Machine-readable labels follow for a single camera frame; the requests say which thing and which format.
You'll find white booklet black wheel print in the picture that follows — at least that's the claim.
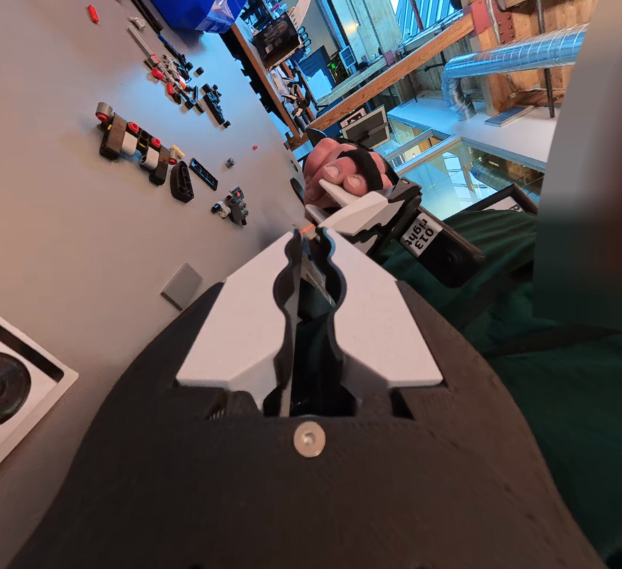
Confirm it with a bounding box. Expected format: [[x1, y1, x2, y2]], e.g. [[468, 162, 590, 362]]
[[0, 317, 80, 464]]

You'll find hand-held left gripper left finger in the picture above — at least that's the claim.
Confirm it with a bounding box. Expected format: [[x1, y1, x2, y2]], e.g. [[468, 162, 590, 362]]
[[175, 230, 303, 411]]

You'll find dark grey lego plate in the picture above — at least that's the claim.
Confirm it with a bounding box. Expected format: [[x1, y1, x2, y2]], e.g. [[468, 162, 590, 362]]
[[189, 157, 220, 190]]

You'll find flat grey square tile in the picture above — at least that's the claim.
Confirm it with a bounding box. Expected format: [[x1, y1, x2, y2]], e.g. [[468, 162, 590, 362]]
[[160, 263, 205, 312]]

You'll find wooden desk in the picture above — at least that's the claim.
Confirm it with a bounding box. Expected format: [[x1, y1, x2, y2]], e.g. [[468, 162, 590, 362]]
[[227, 23, 317, 148]]

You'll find grey lego piece orange sticker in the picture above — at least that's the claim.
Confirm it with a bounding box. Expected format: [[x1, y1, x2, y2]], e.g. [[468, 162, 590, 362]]
[[292, 206, 341, 317]]

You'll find small grey black lego assembly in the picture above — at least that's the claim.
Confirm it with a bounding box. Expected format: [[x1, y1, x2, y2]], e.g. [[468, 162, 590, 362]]
[[210, 185, 250, 228]]

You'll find long light grey lego axle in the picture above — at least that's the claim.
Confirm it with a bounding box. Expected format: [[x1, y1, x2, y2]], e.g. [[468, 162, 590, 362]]
[[126, 24, 162, 68]]

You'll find grey monitor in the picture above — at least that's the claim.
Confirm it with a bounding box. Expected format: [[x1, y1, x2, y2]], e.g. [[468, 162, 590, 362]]
[[339, 104, 390, 150]]

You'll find person's right hand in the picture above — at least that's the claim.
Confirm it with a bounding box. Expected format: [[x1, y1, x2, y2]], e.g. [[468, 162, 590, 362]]
[[302, 137, 392, 212]]

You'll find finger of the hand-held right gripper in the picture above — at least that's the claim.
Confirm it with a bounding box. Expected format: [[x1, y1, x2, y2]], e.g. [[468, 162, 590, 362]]
[[346, 220, 405, 258], [316, 191, 393, 240]]

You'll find cluster of small lego pieces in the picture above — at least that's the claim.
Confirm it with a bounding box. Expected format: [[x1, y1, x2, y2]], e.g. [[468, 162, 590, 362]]
[[145, 34, 233, 129]]

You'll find black curved lego piece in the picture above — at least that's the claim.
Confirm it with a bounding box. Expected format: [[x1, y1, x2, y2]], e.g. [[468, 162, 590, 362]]
[[169, 160, 196, 203]]

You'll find silver metal duct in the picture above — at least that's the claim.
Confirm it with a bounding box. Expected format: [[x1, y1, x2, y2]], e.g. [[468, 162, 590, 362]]
[[440, 23, 590, 121]]

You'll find black box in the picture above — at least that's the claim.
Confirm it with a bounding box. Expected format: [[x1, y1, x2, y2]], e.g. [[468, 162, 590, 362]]
[[252, 11, 301, 63]]

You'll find slanted wooden beam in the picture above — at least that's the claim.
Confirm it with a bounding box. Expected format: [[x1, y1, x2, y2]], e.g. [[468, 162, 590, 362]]
[[306, 12, 476, 133]]

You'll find black white lego subassembly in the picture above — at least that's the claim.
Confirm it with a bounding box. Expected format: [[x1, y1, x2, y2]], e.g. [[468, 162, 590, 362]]
[[95, 101, 172, 186]]

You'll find black framed white sign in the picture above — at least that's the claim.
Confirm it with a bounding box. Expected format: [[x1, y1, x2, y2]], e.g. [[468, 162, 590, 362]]
[[466, 182, 539, 216]]

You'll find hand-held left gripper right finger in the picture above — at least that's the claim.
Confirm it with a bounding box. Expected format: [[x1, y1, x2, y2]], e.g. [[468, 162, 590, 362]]
[[318, 228, 444, 415]]

